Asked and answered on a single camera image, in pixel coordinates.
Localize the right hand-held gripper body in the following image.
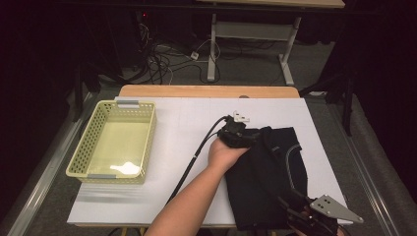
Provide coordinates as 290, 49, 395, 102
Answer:
286, 195, 365, 236

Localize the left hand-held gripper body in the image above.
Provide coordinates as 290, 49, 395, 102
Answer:
216, 111, 260, 149

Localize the black sleeveless vest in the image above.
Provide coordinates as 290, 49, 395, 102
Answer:
224, 126, 309, 232

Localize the pale yellow plastic basket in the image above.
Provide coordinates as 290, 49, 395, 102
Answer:
65, 99, 157, 185

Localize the person's left hand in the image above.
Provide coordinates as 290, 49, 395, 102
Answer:
207, 137, 250, 175

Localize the white table cover sheet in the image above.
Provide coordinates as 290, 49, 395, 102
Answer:
67, 96, 354, 227

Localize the black metal stand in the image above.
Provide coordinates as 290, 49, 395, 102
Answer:
72, 60, 102, 123
299, 70, 358, 138

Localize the white-framed desk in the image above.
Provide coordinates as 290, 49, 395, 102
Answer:
196, 0, 346, 87

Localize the metal floor rail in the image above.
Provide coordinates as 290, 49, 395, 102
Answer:
328, 97, 401, 236
6, 92, 96, 236

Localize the tangle of floor cables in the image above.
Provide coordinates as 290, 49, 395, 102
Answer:
136, 23, 221, 85

